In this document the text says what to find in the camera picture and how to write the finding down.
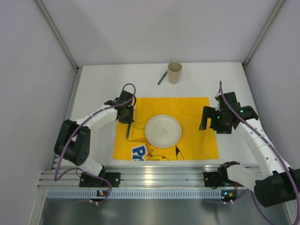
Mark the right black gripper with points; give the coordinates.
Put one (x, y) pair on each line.
(213, 119)

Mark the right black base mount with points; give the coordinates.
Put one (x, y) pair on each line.
(213, 180)

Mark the aluminium mounting rail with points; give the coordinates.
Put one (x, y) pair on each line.
(139, 177)

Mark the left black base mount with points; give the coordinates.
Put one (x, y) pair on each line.
(87, 181)

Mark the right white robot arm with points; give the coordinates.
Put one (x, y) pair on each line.
(276, 182)

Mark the beige cup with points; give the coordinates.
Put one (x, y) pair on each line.
(174, 72)

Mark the knife with green handle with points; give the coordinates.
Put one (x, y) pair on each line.
(162, 78)

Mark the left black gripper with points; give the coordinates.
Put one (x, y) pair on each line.
(127, 120)

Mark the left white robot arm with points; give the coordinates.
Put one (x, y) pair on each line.
(74, 139)

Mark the yellow Pikachu placemat cloth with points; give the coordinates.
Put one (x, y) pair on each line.
(194, 144)

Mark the fork with green handle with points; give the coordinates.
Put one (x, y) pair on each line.
(128, 131)

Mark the cream round plate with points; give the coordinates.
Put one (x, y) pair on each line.
(163, 131)

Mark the slotted cable duct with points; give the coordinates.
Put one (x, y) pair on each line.
(118, 193)

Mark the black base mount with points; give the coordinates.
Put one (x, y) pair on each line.
(87, 181)
(213, 180)

